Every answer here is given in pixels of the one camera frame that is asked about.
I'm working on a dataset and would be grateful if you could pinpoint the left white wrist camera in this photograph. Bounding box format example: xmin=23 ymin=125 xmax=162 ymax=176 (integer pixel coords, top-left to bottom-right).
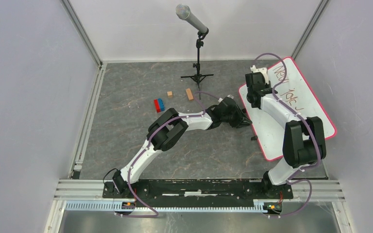
xmin=218 ymin=95 xmax=234 ymax=103

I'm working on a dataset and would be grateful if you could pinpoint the red blue toy brick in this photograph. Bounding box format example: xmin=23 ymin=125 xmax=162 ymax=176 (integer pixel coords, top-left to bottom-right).
xmin=153 ymin=98 xmax=165 ymax=113

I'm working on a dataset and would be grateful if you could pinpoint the pink-framed whiteboard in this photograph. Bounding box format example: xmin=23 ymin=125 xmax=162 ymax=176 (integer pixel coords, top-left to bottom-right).
xmin=238 ymin=57 xmax=337 ymax=162

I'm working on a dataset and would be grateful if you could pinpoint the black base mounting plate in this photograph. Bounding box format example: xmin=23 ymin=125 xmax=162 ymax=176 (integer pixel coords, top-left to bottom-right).
xmin=102 ymin=179 xmax=293 ymax=208

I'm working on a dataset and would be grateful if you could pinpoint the long wooden block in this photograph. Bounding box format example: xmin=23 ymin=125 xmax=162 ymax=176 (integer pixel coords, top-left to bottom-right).
xmin=186 ymin=88 xmax=194 ymax=101

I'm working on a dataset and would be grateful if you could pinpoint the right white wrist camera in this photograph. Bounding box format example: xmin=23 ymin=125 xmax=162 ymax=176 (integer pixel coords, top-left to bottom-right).
xmin=250 ymin=65 xmax=269 ymax=83

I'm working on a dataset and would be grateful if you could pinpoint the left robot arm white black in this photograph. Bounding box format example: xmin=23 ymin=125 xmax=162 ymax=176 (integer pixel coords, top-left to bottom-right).
xmin=112 ymin=96 xmax=252 ymax=198

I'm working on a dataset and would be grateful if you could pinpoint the silver microphone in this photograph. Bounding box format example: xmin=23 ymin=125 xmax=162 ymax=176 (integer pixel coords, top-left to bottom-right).
xmin=175 ymin=4 xmax=209 ymax=34

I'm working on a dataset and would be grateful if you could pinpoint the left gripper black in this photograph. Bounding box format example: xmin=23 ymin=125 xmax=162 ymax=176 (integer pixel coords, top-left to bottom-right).
xmin=220 ymin=105 xmax=251 ymax=128

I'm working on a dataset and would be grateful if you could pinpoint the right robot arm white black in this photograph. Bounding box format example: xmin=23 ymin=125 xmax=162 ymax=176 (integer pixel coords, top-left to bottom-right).
xmin=245 ymin=72 xmax=326 ymax=198

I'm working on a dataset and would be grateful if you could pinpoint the grey slotted cable duct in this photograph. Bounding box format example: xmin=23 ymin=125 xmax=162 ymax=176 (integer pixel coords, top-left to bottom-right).
xmin=65 ymin=200 xmax=280 ymax=214

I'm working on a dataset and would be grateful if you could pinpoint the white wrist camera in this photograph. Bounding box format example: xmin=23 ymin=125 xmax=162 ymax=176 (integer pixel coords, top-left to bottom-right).
xmin=250 ymin=65 xmax=269 ymax=83
xmin=218 ymin=95 xmax=234 ymax=103

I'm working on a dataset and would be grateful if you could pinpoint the black microphone tripod stand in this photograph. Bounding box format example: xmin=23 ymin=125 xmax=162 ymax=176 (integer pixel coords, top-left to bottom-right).
xmin=180 ymin=29 xmax=214 ymax=99

